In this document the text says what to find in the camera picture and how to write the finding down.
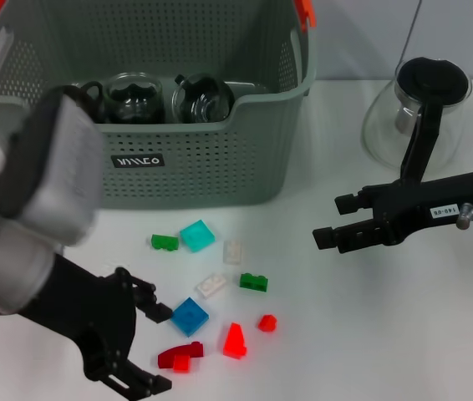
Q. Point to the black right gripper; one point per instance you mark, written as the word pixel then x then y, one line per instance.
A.
pixel 408 209

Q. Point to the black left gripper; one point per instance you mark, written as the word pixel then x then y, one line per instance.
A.
pixel 94 309

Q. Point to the glass teacup black holder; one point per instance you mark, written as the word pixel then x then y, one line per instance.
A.
pixel 203 102
pixel 134 100

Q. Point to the grey perforated storage bin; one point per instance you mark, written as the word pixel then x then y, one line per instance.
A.
pixel 178 138

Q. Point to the dark red arch brick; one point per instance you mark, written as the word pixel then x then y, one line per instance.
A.
pixel 167 358

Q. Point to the blue toy tile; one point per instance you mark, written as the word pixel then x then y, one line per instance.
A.
pixel 190 317

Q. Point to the white toy plate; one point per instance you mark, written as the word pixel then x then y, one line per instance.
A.
pixel 233 252
pixel 211 286

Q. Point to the red-orange slope brick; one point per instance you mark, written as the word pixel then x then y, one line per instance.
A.
pixel 235 342

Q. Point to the green toy brick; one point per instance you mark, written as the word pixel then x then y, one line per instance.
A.
pixel 164 241
pixel 254 283

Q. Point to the clear cyan toy tile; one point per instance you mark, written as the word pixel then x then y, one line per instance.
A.
pixel 198 236

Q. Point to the small red toy brick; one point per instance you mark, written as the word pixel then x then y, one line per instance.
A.
pixel 268 323

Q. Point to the dark clay teapot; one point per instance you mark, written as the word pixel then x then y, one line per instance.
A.
pixel 92 98

